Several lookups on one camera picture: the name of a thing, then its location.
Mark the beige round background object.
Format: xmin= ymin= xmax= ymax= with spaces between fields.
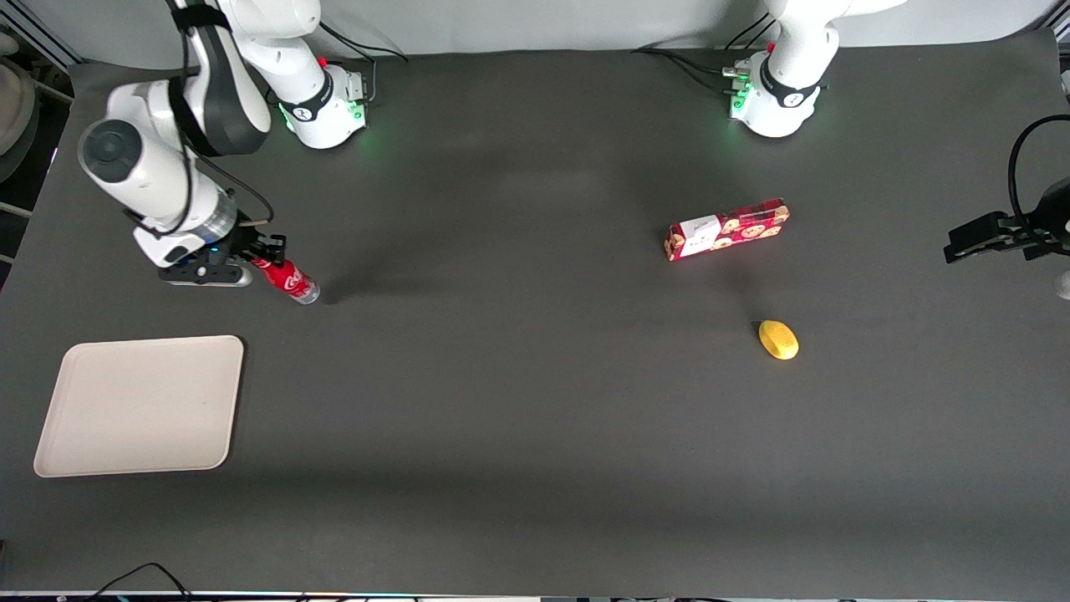
xmin=0 ymin=32 xmax=40 ymax=183

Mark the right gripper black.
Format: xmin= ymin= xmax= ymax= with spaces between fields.
xmin=159 ymin=230 xmax=288 ymax=278

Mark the red tartan cookie box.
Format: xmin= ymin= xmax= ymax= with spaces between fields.
xmin=665 ymin=198 xmax=791 ymax=263

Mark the black cable at table edge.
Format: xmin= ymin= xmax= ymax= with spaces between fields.
xmin=84 ymin=562 xmax=195 ymax=602

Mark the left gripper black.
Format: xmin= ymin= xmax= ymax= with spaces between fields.
xmin=944 ymin=178 xmax=1070 ymax=265

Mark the black right arm base cable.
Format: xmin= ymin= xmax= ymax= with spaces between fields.
xmin=316 ymin=18 xmax=410 ymax=105

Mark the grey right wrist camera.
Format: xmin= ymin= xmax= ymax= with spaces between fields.
xmin=163 ymin=268 xmax=253 ymax=288

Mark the black left arm base cable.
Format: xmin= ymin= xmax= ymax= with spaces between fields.
xmin=631 ymin=13 xmax=782 ymax=94

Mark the yellow lemon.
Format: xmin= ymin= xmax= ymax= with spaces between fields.
xmin=758 ymin=319 xmax=800 ymax=361

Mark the beige plastic tray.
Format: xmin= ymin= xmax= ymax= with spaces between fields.
xmin=33 ymin=335 xmax=245 ymax=478

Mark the black arm base cable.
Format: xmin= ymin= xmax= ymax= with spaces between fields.
xmin=631 ymin=13 xmax=782 ymax=94
xmin=316 ymin=18 xmax=410 ymax=105

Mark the black looped gripper cable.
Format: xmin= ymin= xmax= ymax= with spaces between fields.
xmin=1006 ymin=115 xmax=1070 ymax=222

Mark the red soda can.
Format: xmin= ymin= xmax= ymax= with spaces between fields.
xmin=251 ymin=258 xmax=321 ymax=305

